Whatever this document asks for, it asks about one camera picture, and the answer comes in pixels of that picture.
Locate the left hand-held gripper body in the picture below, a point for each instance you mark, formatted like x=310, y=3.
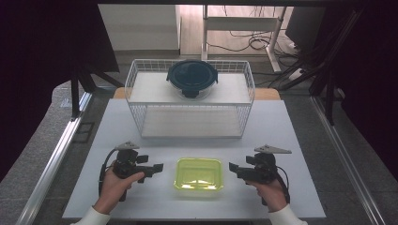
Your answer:
x=125, y=162

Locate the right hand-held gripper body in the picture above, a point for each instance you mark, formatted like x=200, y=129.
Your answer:
x=264, y=165

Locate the green lidded rectangular plastic container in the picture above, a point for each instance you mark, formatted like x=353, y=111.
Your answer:
x=198, y=173

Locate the round glass container blue lid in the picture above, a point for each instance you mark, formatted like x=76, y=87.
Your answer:
x=191, y=76

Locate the black curtain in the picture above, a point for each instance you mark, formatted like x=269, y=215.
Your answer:
x=37, y=62
x=372, y=78

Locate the black metal stand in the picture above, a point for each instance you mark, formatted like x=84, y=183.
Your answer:
x=328, y=78
x=75, y=93

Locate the aluminium rail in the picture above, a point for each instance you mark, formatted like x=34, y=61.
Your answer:
x=344, y=156
x=50, y=168

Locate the white cabinet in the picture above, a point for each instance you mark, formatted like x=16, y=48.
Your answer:
x=140, y=26

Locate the person's left hand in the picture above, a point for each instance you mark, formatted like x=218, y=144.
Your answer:
x=114, y=190

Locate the person's right hand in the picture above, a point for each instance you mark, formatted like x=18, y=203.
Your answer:
x=272, y=193

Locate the white metal desk frame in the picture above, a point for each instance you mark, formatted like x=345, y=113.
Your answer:
x=241, y=23

